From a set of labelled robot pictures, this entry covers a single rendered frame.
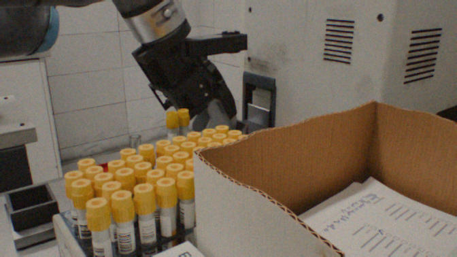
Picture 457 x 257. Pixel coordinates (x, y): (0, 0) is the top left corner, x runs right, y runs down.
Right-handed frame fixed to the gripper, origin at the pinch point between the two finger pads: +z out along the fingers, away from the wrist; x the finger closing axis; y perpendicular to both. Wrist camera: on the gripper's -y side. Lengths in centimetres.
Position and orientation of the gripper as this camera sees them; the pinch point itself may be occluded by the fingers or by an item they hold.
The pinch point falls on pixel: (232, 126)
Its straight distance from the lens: 63.9
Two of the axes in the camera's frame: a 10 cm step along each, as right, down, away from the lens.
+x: 6.0, 2.8, -7.5
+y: -6.9, 6.5, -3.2
